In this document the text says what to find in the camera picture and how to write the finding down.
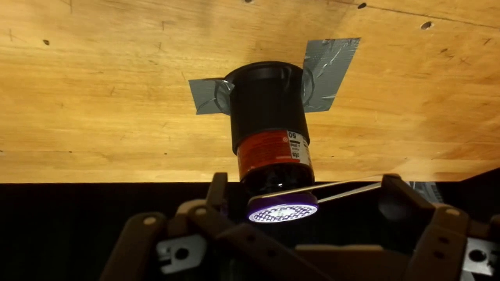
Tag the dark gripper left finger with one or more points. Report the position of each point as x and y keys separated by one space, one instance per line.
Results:
x=156 y=243

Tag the dark red can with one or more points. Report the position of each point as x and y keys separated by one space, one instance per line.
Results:
x=267 y=118

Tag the grey duct tape piece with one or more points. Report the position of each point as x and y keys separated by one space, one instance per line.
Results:
x=205 y=95
x=328 y=67

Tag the beige elastic band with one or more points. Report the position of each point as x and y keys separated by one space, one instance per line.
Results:
x=353 y=190

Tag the black curtain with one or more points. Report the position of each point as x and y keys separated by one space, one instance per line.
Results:
x=78 y=218

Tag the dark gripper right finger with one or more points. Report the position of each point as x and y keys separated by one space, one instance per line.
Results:
x=447 y=243

